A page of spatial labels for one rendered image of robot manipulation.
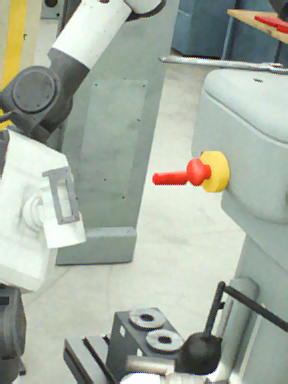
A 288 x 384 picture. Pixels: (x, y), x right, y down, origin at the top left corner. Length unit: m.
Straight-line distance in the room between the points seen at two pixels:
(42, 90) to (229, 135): 0.37
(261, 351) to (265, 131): 0.44
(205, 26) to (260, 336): 7.49
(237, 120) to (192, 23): 7.49
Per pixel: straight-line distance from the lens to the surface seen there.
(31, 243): 1.31
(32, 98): 1.32
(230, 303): 1.30
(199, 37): 8.66
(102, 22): 1.39
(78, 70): 1.38
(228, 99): 1.11
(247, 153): 1.07
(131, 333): 1.84
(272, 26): 7.22
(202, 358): 1.25
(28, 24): 2.80
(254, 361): 1.34
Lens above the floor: 2.19
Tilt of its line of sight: 25 degrees down
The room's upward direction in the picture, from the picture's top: 11 degrees clockwise
